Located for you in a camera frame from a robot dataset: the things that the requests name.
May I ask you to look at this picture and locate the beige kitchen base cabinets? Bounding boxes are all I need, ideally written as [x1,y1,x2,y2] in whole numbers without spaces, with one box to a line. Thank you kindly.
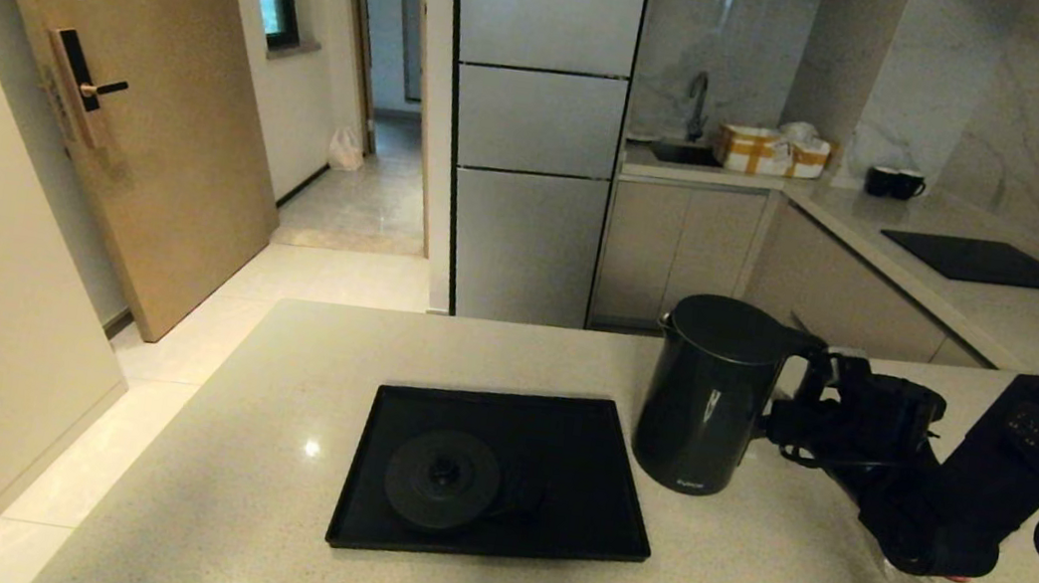
[587,171,1011,380]

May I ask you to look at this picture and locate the brown interior door frame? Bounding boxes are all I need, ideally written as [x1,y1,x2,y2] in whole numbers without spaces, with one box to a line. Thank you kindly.
[315,0,396,156]

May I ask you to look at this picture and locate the metal kitchen faucet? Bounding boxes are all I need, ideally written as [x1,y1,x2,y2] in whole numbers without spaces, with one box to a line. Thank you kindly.
[680,70,713,144]

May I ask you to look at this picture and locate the black electric kettle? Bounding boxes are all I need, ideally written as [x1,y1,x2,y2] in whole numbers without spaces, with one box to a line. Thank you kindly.
[626,287,834,511]

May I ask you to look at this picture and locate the black rectangular serving tray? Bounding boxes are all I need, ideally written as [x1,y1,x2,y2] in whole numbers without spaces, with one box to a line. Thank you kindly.
[324,366,671,583]

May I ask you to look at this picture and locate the white crumpled bag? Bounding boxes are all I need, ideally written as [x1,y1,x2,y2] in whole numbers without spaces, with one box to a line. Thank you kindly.
[779,117,823,147]

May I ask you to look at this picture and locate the dark kitchen sink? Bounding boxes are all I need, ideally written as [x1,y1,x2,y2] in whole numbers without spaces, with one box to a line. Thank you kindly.
[649,137,722,169]

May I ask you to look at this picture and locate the round black kettle base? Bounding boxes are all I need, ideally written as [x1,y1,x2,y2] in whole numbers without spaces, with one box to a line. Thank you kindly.
[379,422,555,544]

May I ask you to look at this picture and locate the white plastic bag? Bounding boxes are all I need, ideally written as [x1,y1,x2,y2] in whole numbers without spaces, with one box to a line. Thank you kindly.
[326,124,369,174]

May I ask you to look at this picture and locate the black induction cooktop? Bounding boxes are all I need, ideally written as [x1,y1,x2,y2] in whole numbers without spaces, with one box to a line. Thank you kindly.
[877,226,1039,292]

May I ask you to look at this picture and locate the tall white cabinet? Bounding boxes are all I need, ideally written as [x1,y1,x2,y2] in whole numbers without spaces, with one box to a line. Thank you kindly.
[407,0,651,335]

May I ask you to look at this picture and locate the light wooden door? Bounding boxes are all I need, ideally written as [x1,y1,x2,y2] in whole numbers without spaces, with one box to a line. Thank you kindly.
[0,0,309,357]

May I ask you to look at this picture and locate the black door lock with handle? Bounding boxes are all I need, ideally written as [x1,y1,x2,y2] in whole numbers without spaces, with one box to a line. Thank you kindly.
[34,25,137,155]

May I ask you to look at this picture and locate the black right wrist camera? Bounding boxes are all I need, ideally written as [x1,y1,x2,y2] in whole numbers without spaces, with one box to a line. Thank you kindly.
[846,371,950,458]

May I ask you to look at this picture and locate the cardboard box with yellow tape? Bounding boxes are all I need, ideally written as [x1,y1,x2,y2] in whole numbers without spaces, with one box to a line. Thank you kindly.
[711,121,796,179]
[784,134,835,182]

